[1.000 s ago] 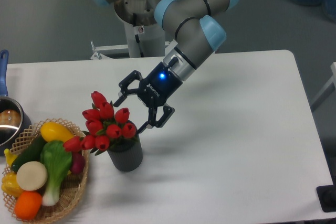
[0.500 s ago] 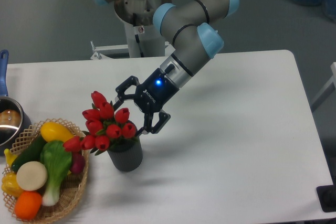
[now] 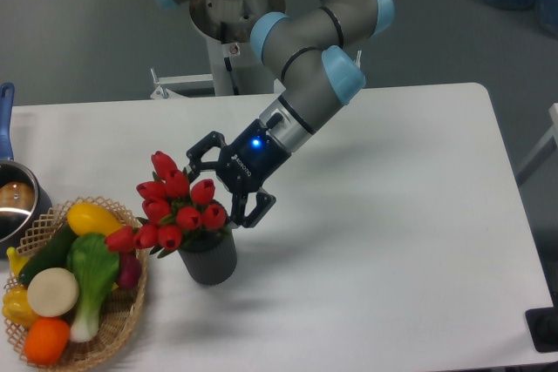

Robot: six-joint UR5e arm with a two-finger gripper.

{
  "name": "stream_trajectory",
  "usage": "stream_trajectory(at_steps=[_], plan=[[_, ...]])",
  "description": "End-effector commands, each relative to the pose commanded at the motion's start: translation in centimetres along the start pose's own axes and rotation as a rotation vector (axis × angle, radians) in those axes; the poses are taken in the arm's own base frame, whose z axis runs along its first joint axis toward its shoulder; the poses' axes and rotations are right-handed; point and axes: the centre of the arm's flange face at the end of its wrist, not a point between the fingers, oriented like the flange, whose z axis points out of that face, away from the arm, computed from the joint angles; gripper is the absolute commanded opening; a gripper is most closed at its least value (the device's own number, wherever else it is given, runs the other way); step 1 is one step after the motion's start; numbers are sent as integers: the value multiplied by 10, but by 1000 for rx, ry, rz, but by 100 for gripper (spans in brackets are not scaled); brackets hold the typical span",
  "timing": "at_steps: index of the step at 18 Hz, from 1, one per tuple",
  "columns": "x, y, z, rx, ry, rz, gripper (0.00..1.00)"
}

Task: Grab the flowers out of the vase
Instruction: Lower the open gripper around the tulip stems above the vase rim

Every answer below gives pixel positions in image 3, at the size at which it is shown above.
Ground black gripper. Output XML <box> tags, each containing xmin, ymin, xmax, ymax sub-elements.
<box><xmin>186</xmin><ymin>120</ymin><xmax>290</xmax><ymax>228</ymax></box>

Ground red tulip bouquet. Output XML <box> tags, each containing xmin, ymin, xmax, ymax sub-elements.
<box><xmin>105</xmin><ymin>151</ymin><xmax>231</xmax><ymax>258</ymax></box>

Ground dark grey ribbed vase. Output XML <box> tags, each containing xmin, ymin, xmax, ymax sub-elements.
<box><xmin>176</xmin><ymin>200</ymin><xmax>237</xmax><ymax>286</ymax></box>

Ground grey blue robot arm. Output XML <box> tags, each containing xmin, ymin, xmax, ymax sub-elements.
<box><xmin>157</xmin><ymin>0</ymin><xmax>394</xmax><ymax>228</ymax></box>

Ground purple red radish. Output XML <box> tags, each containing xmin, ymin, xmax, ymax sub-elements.
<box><xmin>116</xmin><ymin>253</ymin><xmax>142</xmax><ymax>289</ymax></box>

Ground yellow squash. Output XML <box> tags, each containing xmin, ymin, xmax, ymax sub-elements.
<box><xmin>66</xmin><ymin>202</ymin><xmax>125</xmax><ymax>237</ymax></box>

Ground green bok choy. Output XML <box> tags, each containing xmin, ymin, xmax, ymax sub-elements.
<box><xmin>66</xmin><ymin>233</ymin><xmax>119</xmax><ymax>343</ymax></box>

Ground woven wicker basket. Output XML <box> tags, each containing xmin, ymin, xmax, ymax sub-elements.
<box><xmin>1</xmin><ymin>197</ymin><xmax>147</xmax><ymax>371</ymax></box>

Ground green cucumber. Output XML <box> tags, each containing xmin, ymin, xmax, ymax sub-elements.
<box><xmin>17</xmin><ymin>224</ymin><xmax>78</xmax><ymax>287</ymax></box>

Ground orange fruit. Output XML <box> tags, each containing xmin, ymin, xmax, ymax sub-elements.
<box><xmin>23</xmin><ymin>318</ymin><xmax>70</xmax><ymax>366</ymax></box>

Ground yellow bell pepper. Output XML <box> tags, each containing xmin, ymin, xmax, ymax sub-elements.
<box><xmin>2</xmin><ymin>285</ymin><xmax>39</xmax><ymax>328</ymax></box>

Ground black device at table edge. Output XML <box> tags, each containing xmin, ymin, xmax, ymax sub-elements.
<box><xmin>525</xmin><ymin>308</ymin><xmax>557</xmax><ymax>353</ymax></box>

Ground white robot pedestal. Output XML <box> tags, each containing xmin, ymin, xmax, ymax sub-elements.
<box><xmin>149</xmin><ymin>0</ymin><xmax>365</xmax><ymax>101</ymax></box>

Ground blue handled saucepan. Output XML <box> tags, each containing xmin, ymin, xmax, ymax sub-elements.
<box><xmin>1</xmin><ymin>82</ymin><xmax>51</xmax><ymax>260</ymax></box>

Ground white frame at right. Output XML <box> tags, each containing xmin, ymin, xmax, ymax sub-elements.
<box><xmin>515</xmin><ymin>103</ymin><xmax>557</xmax><ymax>187</ymax></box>

